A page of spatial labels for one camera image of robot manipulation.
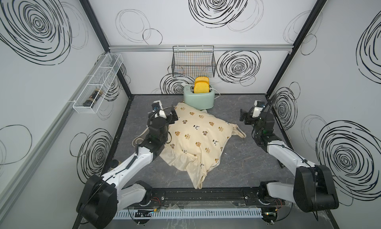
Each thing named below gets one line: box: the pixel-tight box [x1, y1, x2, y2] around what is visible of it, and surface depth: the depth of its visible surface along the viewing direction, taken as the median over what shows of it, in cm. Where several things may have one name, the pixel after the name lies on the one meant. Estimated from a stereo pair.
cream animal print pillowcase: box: [131, 102, 247, 190], surface depth 86 cm
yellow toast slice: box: [193, 76, 210, 94], surface depth 101 cm
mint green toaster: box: [183, 85, 216, 111], surface depth 105 cm
